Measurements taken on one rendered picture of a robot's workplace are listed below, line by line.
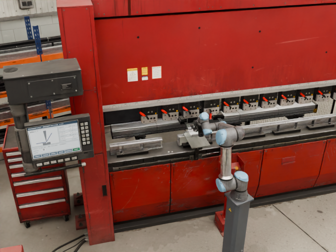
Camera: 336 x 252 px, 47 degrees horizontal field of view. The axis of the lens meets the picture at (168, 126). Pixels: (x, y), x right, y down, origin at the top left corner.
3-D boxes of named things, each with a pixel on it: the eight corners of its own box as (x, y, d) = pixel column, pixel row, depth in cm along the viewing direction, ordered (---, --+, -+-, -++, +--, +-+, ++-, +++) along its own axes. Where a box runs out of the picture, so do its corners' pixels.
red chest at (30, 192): (22, 233, 397) (1, 151, 348) (25, 201, 439) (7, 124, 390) (72, 224, 408) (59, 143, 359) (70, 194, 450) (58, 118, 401)
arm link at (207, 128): (217, 131, 335) (213, 119, 338) (205, 133, 332) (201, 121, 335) (214, 134, 342) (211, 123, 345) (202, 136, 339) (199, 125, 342)
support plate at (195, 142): (191, 148, 353) (191, 147, 353) (183, 134, 375) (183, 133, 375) (210, 146, 357) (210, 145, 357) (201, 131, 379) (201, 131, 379)
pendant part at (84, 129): (33, 169, 283) (24, 126, 265) (32, 160, 293) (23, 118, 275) (94, 157, 296) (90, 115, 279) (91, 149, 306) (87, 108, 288)
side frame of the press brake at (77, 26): (89, 246, 382) (56, 6, 269) (83, 192, 454) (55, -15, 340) (115, 241, 388) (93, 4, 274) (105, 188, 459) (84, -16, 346)
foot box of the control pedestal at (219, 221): (222, 237, 392) (223, 228, 386) (213, 220, 413) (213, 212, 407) (240, 233, 397) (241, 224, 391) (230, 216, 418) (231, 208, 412)
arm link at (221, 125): (250, 125, 300) (223, 118, 346) (238, 128, 297) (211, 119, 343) (251, 140, 302) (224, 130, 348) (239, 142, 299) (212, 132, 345)
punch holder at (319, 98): (316, 102, 394) (319, 87, 386) (311, 98, 401) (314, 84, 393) (329, 100, 398) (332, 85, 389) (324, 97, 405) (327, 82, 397)
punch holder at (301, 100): (298, 104, 390) (301, 89, 382) (294, 100, 397) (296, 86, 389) (311, 102, 393) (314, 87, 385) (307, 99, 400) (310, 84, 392)
